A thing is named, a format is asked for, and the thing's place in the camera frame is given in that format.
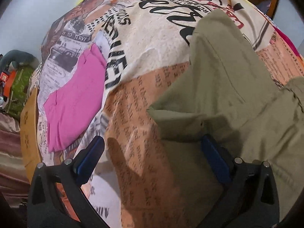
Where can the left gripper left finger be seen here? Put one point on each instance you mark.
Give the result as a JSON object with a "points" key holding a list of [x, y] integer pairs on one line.
{"points": [[56, 198]]}

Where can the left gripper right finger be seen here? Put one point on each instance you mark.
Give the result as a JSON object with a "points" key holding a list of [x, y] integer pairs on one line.
{"points": [[249, 197]]}

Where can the olive green pants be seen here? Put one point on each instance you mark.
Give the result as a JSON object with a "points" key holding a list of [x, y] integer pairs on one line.
{"points": [[227, 92]]}

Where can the striped red gold curtain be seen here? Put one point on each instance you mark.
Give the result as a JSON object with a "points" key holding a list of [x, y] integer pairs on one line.
{"points": [[14, 182]]}

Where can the wooden lap desk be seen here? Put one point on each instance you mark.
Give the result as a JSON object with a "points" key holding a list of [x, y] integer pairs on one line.
{"points": [[29, 144]]}

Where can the pink folded garment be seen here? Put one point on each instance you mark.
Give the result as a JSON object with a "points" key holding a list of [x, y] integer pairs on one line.
{"points": [[70, 109]]}

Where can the orange box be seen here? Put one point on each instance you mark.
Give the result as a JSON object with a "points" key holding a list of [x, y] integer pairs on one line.
{"points": [[7, 79]]}

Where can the green storage bag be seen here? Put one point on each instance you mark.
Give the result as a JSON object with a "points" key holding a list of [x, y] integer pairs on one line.
{"points": [[18, 92]]}

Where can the grey neck pillow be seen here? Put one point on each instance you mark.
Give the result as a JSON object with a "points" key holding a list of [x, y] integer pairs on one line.
{"points": [[13, 59]]}

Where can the printed newspaper pattern blanket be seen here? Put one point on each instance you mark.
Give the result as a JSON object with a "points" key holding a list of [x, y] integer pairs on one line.
{"points": [[146, 45]]}

